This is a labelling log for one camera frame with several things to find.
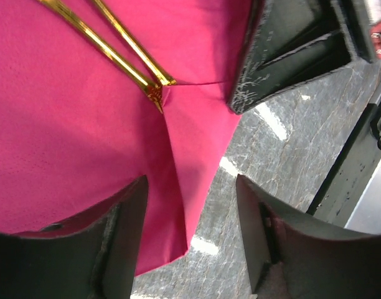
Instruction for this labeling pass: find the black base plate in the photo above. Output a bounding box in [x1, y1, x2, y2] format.
[306, 82, 381, 227]

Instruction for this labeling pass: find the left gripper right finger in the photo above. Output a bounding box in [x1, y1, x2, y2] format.
[236, 174, 381, 298]

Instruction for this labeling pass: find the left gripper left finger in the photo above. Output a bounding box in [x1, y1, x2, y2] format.
[0, 176, 149, 298]

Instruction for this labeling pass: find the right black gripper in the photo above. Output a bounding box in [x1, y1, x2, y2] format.
[227, 0, 381, 115]

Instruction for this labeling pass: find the pink paper napkin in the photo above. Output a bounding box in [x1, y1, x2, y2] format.
[0, 1, 251, 274]

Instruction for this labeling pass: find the gold fork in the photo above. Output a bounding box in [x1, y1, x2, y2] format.
[41, 1, 163, 113]

